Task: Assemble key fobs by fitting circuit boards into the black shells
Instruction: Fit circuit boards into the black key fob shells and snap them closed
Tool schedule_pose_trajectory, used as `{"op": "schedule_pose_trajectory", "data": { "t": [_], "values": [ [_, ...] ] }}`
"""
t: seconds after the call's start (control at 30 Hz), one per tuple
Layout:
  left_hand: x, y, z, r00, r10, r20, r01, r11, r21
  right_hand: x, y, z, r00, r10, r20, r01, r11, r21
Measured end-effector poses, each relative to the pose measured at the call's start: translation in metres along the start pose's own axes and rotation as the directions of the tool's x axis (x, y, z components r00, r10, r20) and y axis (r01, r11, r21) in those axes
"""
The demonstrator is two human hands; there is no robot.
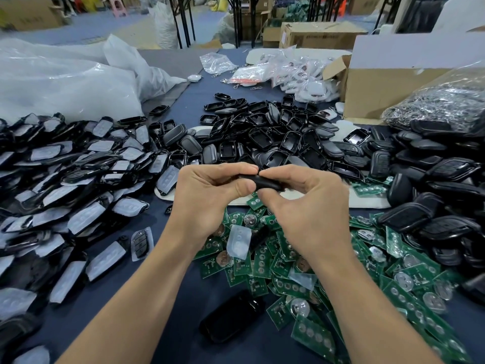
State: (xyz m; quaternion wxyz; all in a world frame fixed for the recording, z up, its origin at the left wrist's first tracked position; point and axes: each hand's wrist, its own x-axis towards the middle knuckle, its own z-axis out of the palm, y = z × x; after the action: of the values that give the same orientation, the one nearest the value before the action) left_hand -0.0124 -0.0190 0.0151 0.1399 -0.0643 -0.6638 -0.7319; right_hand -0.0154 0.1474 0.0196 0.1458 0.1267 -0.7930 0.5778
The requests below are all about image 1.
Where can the person's left hand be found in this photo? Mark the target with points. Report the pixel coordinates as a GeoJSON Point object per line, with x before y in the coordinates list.
{"type": "Point", "coordinates": [208, 204]}

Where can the person's right hand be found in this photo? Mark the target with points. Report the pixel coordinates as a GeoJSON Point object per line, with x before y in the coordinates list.
{"type": "Point", "coordinates": [311, 216]}

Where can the pile of green circuit boards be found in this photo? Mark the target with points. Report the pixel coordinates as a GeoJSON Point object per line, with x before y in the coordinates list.
{"type": "Point", "coordinates": [265, 269]}

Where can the pile of black shell halves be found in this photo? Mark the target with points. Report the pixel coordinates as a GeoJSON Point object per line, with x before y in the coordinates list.
{"type": "Point", "coordinates": [265, 136]}

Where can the lone glossy black shell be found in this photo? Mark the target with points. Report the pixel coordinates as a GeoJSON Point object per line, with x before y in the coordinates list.
{"type": "Point", "coordinates": [231, 316]}

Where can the pile of assembled black fobs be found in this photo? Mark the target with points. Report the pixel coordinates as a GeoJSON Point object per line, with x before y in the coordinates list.
{"type": "Point", "coordinates": [436, 193]}

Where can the pile of shells with pads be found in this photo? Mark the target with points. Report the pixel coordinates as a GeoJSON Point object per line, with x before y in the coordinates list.
{"type": "Point", "coordinates": [68, 201]}

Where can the person's left forearm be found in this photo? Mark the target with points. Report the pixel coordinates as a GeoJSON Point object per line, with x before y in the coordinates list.
{"type": "Point", "coordinates": [129, 307]}

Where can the person's right forearm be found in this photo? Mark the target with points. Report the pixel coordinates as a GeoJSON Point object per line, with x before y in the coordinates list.
{"type": "Point", "coordinates": [371, 314]}

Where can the clear plastic film piece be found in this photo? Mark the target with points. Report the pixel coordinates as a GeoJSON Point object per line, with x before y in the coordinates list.
{"type": "Point", "coordinates": [239, 242]}

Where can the small white object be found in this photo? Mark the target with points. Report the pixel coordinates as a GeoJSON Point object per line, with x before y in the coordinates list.
{"type": "Point", "coordinates": [195, 78]}

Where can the clear bag with red label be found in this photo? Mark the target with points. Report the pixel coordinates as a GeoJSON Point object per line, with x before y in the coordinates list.
{"type": "Point", "coordinates": [250, 75]}

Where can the heap of clear parts bags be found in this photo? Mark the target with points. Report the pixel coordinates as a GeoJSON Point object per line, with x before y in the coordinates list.
{"type": "Point", "coordinates": [307, 79]}

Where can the small crumpled clear plastic bag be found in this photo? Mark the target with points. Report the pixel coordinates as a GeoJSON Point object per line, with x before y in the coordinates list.
{"type": "Point", "coordinates": [218, 63]}

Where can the large open cardboard box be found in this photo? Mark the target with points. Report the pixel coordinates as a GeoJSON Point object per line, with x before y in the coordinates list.
{"type": "Point", "coordinates": [390, 87]}

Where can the clear bag of metal parts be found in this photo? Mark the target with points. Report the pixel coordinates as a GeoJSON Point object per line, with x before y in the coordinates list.
{"type": "Point", "coordinates": [447, 102]}

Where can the brown cardboard box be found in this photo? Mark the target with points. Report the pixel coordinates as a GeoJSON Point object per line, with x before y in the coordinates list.
{"type": "Point", "coordinates": [322, 35]}

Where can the white sack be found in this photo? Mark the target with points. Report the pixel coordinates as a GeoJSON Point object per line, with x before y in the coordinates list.
{"type": "Point", "coordinates": [164, 26]}

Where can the large white plastic bag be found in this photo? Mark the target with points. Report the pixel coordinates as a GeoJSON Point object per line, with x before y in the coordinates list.
{"type": "Point", "coordinates": [60, 79]}

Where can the pink plastic stool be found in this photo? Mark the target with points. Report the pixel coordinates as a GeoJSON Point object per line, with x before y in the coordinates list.
{"type": "Point", "coordinates": [117, 6]}

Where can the tan cardboard box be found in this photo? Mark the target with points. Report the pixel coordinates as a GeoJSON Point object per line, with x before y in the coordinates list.
{"type": "Point", "coordinates": [30, 12]}

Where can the black metal table frame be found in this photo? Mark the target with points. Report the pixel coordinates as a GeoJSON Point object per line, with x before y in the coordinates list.
{"type": "Point", "coordinates": [186, 19]}

